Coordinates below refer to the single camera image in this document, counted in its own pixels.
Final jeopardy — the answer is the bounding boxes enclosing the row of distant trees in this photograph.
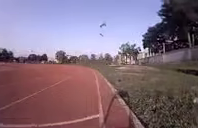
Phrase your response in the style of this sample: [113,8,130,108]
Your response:
[0,46,120,65]

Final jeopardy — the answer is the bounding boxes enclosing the large dark trees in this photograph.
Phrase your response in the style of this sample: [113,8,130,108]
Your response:
[141,0,198,54]

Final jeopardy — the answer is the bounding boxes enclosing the grass strip beside track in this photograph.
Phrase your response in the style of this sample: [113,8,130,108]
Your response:
[86,61,198,128]

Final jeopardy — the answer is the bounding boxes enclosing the pale building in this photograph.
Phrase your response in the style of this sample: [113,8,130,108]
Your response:
[115,52,148,65]

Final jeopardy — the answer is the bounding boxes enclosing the white painted lane lines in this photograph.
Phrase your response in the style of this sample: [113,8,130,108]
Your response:
[0,68,106,128]

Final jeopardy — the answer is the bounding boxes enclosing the red running track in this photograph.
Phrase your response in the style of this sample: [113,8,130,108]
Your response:
[0,61,135,128]

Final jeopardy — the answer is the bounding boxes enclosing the grey concrete wall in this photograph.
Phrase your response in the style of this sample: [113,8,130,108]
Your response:
[138,42,198,65]

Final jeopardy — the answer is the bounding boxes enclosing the small tree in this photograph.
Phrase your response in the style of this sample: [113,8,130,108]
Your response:
[117,42,142,65]

